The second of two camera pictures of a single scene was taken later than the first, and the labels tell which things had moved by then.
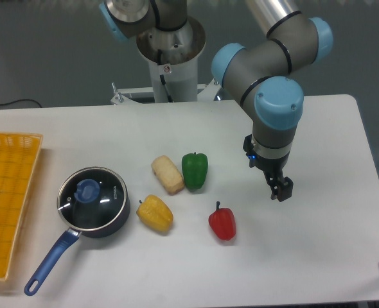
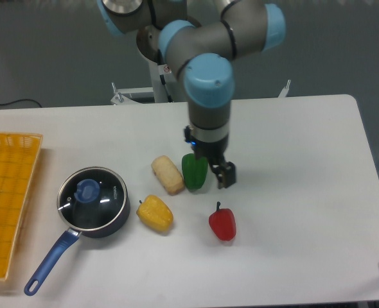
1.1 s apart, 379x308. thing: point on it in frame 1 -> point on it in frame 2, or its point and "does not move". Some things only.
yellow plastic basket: (9, 161) does not move
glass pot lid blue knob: (88, 190) does not move
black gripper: (272, 167) -> (214, 152)
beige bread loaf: (168, 174) does not move
